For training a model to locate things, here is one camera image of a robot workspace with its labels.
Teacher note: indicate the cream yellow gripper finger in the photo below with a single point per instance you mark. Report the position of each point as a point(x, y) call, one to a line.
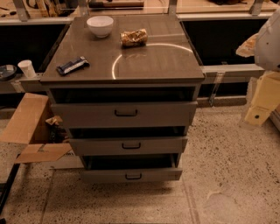
point(265, 99)

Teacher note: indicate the grey top drawer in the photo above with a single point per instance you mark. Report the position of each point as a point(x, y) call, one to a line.
point(122, 115)

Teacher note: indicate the grey drawer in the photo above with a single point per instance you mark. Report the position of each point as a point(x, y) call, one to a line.
point(128, 145)
point(122, 115)
point(129, 176)

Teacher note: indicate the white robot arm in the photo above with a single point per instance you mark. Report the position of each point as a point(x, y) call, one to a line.
point(267, 55)

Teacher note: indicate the grey middle drawer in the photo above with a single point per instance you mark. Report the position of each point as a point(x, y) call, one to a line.
point(128, 145)

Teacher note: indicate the grey drawer cabinet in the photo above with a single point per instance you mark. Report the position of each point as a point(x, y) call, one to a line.
point(162, 70)

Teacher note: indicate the grey bottom drawer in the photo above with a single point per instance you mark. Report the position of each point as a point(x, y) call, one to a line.
point(129, 176)

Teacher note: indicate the crumpled gold snack bag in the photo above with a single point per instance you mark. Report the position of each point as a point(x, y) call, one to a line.
point(134, 38)

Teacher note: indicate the white ceramic bowl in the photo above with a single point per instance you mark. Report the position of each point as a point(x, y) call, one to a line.
point(100, 26)

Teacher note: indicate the dark blue snack bar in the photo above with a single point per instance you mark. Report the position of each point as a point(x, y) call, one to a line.
point(72, 66)

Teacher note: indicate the brown cardboard box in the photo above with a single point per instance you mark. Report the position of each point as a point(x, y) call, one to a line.
point(28, 126)

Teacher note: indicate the white paper cup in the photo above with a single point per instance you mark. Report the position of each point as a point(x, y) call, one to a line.
point(27, 68)

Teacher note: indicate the dark round lid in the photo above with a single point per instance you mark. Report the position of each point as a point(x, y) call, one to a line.
point(7, 72)

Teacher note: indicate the clear plastic bracket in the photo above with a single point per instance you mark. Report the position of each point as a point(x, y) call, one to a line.
point(217, 81)

